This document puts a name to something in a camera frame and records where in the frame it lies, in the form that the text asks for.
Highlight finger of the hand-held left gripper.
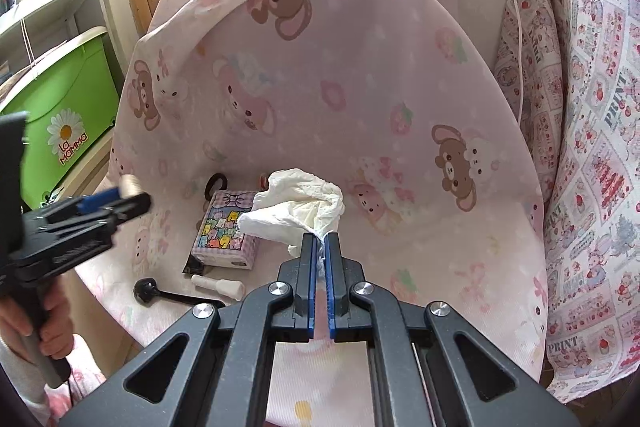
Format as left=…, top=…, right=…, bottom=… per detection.
left=75, top=193, right=152, bottom=238
left=37, top=188, right=124, bottom=226

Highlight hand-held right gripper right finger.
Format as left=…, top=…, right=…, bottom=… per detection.
left=325, top=231, right=583, bottom=427

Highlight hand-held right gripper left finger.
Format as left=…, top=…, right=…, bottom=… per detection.
left=57, top=232, right=318, bottom=427

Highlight white tissue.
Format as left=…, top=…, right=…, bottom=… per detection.
left=237, top=168, right=347, bottom=258

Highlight black hair tie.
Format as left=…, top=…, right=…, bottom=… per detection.
left=205, top=173, right=231, bottom=202

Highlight person's left forearm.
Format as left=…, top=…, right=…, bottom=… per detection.
left=0, top=339, right=56, bottom=415

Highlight person's left hand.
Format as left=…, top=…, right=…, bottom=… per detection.
left=0, top=284, right=76, bottom=360

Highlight purple plaid tissue packet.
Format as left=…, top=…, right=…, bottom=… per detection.
left=190, top=189, right=261, bottom=273

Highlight white plastic tube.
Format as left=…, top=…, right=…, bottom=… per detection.
left=191, top=274, right=246, bottom=298

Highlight green storage box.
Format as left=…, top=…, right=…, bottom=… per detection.
left=0, top=27, right=123, bottom=208

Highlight pink bear print sheet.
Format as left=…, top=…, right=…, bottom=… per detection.
left=65, top=0, right=551, bottom=427

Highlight strawberry print quilt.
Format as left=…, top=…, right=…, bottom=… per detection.
left=492, top=0, right=640, bottom=408

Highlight black knob with handle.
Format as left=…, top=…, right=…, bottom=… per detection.
left=133, top=278, right=226, bottom=308

